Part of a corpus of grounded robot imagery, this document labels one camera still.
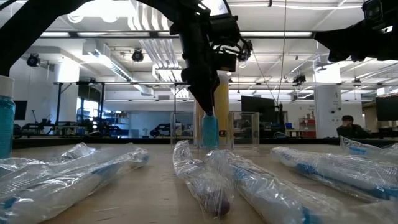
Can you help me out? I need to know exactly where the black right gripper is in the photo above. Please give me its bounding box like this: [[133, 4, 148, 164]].
[[313, 17, 398, 62]]

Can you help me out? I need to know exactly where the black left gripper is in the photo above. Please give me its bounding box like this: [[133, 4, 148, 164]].
[[170, 12, 220, 116]]

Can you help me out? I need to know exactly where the small blue mouthwash bottle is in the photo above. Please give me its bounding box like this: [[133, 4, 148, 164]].
[[0, 75, 16, 159], [201, 112, 220, 149]]

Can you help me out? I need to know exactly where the purple white toothbrush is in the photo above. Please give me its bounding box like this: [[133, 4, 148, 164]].
[[172, 139, 234, 220]]

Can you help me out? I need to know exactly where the clear acrylic organizer box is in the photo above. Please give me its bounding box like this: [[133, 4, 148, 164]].
[[169, 110, 261, 149]]

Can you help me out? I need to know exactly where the black monitor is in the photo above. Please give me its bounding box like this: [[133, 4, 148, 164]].
[[241, 95, 277, 124], [375, 96, 398, 122], [14, 100, 28, 121]]

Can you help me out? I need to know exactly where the black ceiling spotlight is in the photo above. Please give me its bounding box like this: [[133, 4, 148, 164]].
[[131, 48, 145, 63], [26, 53, 41, 68], [292, 73, 307, 85], [238, 39, 254, 63]]

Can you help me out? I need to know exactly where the white round pillar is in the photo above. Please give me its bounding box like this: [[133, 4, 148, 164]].
[[313, 85, 343, 139]]

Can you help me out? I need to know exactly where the red storage shelf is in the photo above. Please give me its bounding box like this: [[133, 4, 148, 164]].
[[298, 117, 317, 138]]

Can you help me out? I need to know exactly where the person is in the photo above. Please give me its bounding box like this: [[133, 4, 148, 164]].
[[336, 114, 371, 139]]

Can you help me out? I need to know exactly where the black metal rack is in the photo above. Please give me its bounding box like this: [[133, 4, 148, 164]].
[[54, 81, 106, 135]]

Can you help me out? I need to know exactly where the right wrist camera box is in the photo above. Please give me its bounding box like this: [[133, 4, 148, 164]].
[[361, 0, 398, 22]]

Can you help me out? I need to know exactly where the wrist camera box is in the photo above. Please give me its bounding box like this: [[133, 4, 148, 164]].
[[361, 0, 398, 22], [214, 14, 242, 73]]

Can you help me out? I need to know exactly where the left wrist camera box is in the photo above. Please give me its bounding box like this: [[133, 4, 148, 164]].
[[214, 14, 242, 73]]

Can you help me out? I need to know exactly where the white ceiling air duct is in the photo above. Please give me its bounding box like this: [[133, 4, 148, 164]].
[[82, 42, 155, 96]]

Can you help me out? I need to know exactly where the black overhead gantry frame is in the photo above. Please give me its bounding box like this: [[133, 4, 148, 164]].
[[0, 30, 315, 40]]

